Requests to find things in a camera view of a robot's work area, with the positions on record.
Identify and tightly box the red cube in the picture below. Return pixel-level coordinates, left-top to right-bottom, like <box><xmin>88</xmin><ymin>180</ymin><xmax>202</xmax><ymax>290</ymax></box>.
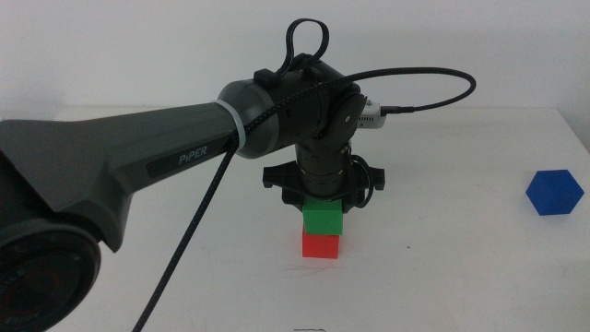
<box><xmin>301</xmin><ymin>224</ymin><xmax>341</xmax><ymax>260</ymax></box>

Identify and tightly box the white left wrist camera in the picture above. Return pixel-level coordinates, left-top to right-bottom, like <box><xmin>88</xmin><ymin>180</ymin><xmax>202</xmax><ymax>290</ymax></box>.
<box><xmin>357</xmin><ymin>99</ymin><xmax>383</xmax><ymax>129</ymax></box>

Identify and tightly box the blue cube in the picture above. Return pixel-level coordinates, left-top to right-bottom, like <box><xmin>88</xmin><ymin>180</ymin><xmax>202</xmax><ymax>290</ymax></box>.
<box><xmin>525</xmin><ymin>169</ymin><xmax>585</xmax><ymax>217</ymax></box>

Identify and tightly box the thin black cable loop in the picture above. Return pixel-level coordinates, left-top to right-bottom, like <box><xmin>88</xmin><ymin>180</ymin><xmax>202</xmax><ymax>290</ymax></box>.
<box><xmin>279</xmin><ymin>18</ymin><xmax>331</xmax><ymax>77</ymax></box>

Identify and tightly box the braided black left arm cable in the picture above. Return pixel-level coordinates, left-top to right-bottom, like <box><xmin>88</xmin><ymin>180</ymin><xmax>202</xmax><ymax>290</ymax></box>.
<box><xmin>132</xmin><ymin>67</ymin><xmax>478</xmax><ymax>332</ymax></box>

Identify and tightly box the green cube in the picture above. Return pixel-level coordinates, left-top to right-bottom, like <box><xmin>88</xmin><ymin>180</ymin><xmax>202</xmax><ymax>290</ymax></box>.
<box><xmin>301</xmin><ymin>197</ymin><xmax>345</xmax><ymax>236</ymax></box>

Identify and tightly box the thin black left gripper cable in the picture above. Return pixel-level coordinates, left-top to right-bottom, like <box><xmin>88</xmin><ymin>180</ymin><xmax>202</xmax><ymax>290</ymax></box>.
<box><xmin>343</xmin><ymin>142</ymin><xmax>372</xmax><ymax>208</ymax></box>

